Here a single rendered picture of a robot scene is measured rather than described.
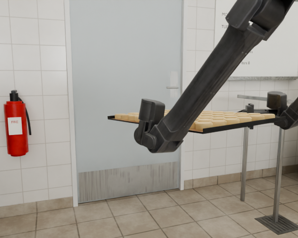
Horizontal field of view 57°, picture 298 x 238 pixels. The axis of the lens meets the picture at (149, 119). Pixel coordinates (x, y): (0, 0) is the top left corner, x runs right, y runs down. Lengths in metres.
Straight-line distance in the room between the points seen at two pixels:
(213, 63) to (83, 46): 1.94
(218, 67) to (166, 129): 0.19
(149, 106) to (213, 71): 0.22
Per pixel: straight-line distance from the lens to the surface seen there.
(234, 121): 0.89
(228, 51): 0.59
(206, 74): 0.61
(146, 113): 0.74
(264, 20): 0.59
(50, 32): 2.43
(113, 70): 2.50
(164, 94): 2.66
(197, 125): 0.80
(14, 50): 2.42
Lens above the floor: 1.16
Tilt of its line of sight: 9 degrees down
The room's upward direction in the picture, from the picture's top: straight up
